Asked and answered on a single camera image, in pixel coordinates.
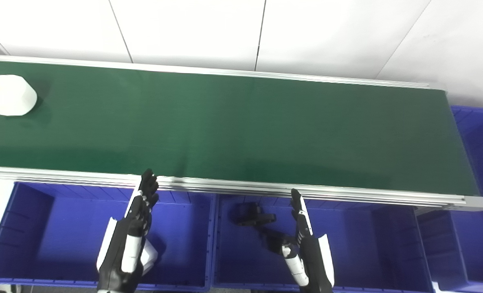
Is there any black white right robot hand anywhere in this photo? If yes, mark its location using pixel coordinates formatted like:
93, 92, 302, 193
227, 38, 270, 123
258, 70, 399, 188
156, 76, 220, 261
281, 188, 335, 293

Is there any white ring-shaped plastic part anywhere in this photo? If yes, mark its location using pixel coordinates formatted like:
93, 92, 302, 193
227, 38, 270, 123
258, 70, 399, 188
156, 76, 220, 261
0, 74, 37, 117

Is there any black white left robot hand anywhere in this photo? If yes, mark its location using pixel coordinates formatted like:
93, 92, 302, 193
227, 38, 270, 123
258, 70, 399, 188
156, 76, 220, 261
97, 169, 160, 293

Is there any green conveyor belt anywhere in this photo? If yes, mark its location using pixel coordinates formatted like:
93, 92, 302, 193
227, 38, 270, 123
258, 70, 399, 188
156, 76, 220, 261
0, 54, 483, 212

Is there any black plastic part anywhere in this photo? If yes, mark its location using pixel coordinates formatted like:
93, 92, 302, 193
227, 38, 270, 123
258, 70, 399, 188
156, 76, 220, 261
237, 202, 277, 227
259, 228, 296, 256

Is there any blue plastic bin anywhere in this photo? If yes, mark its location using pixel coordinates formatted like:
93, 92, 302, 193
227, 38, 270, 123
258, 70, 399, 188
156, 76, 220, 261
0, 181, 217, 292
417, 106, 483, 293
212, 195, 434, 293

